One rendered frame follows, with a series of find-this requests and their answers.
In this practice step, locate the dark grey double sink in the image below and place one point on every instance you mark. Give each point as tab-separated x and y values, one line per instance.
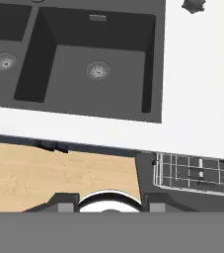
97	82

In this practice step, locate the dark grey lumpy object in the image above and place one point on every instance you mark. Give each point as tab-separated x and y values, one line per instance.
193	5

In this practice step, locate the dark grey cupboard door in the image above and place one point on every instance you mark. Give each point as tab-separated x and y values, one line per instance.
8	138
100	150

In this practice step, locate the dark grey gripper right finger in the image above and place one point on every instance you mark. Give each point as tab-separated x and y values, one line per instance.
156	199

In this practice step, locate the white and black round thing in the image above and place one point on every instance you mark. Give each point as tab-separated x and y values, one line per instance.
109	201

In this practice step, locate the dark grey dishwasher door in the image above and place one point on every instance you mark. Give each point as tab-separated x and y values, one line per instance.
145	174

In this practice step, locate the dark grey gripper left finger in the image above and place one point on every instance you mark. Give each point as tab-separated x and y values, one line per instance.
65	200

